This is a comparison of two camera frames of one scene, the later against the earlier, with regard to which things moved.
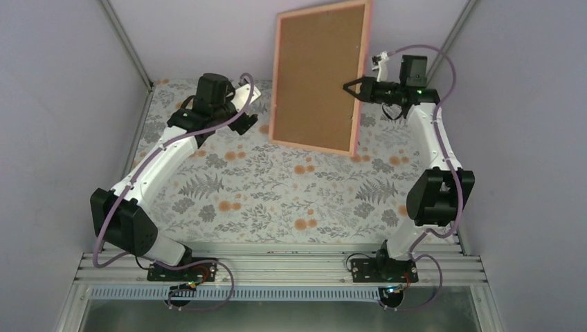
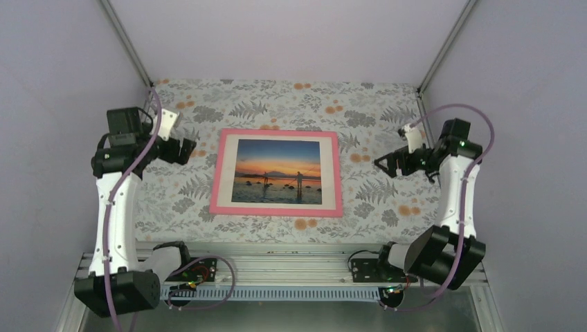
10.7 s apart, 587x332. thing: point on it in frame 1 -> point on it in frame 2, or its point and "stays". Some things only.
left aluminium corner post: (126, 43) stays
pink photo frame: (316, 52) -> (214, 209)
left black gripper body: (239, 124) -> (170, 155)
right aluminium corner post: (456, 29) stays
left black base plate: (205, 272) stays
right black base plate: (383, 270) stays
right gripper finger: (365, 91) -> (391, 159)
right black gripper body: (386, 97) -> (410, 167)
